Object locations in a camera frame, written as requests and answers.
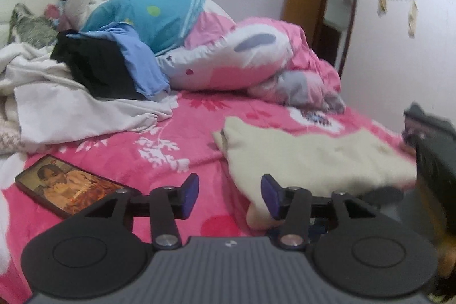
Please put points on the yellowed paper wall sticker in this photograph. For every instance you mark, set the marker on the yellowed paper wall sticker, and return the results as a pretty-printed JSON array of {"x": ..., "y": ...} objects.
[
  {"x": 413, "y": 19},
  {"x": 382, "y": 6}
]

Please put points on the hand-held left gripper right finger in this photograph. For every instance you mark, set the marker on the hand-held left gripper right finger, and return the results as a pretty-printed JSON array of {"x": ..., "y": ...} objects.
[{"x": 269, "y": 197}]

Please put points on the black garment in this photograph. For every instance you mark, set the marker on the black garment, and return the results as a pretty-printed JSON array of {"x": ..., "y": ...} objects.
[{"x": 96, "y": 65}]

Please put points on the brown wooden door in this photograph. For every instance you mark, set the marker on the brown wooden door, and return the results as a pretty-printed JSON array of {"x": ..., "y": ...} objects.
[{"x": 302, "y": 1}]

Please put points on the pink teal patterned quilt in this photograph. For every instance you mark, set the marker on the pink teal patterned quilt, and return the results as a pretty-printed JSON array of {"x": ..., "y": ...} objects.
[{"x": 221, "y": 51}]

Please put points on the cream fleece garment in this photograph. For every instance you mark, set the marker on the cream fleece garment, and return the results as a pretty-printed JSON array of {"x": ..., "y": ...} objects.
[{"x": 313, "y": 158}]

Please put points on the light blue garment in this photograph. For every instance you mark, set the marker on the light blue garment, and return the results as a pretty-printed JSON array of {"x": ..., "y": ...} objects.
[{"x": 142, "y": 58}]

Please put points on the person's right hand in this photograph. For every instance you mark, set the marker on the person's right hand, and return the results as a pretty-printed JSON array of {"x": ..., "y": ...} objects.
[{"x": 447, "y": 256}]

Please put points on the black smartphone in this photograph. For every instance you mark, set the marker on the black smartphone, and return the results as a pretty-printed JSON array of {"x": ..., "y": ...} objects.
[{"x": 71, "y": 184}]

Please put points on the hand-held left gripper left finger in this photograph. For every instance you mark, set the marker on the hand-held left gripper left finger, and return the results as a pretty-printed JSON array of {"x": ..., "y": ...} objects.
[{"x": 190, "y": 195}]

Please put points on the white crumpled cloth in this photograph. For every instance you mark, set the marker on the white crumpled cloth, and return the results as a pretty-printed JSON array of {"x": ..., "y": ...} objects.
[{"x": 67, "y": 104}]

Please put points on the grey leaf patterned pillow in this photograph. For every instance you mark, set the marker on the grey leaf patterned pillow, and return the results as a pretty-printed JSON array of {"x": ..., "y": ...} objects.
[{"x": 30, "y": 28}]

